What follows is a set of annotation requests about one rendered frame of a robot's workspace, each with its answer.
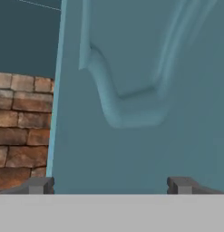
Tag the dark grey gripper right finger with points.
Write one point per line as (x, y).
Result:
(183, 185)

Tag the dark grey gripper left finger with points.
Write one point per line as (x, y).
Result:
(37, 185)

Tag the teal cabinet door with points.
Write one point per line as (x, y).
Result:
(137, 90)

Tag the dark teal cabinet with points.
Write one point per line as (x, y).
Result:
(25, 33)

